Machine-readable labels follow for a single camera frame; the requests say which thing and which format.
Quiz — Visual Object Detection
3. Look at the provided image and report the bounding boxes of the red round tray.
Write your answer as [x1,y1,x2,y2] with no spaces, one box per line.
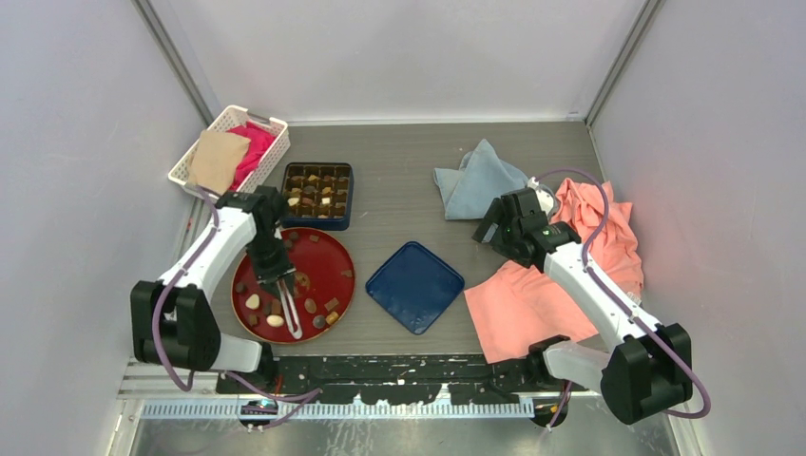
[230,227,355,345]

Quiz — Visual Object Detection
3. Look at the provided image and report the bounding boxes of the pink cloth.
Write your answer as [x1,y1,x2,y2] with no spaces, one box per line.
[464,177,644,365]

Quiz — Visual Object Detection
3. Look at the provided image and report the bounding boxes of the magenta cloth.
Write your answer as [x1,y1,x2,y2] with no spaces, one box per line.
[228,122,277,190]

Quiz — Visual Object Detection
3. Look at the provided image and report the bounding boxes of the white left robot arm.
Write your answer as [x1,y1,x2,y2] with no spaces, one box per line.
[130,185,296,392]

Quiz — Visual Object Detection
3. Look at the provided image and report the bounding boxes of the white oval chocolate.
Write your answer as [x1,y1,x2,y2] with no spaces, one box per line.
[244,294,260,310]
[266,314,285,328]

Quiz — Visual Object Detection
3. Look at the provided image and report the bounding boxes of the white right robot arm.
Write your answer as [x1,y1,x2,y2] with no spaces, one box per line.
[472,188,702,425]

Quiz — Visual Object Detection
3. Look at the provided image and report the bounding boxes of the white plastic basket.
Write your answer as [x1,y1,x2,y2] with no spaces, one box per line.
[168,104,290,198]

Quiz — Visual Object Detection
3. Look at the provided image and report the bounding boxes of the beige cloth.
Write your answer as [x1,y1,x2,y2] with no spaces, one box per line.
[187,130,249,195]

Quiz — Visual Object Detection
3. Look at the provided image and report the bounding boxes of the blue tin lid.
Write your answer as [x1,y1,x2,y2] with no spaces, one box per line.
[365,241,465,335]

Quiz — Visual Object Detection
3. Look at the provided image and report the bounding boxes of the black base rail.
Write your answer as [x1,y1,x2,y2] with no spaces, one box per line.
[243,354,565,406]

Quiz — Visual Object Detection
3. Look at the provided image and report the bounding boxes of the blue chocolate tin box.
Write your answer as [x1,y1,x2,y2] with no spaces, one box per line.
[282,162,355,232]

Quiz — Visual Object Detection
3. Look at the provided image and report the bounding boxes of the metal tongs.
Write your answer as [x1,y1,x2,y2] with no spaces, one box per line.
[277,278,303,340]

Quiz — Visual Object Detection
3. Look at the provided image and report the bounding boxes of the light blue denim cloth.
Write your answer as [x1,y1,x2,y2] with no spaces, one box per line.
[433,139,529,220]

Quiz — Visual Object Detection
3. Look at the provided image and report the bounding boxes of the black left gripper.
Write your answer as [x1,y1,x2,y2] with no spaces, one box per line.
[246,231,296,300]

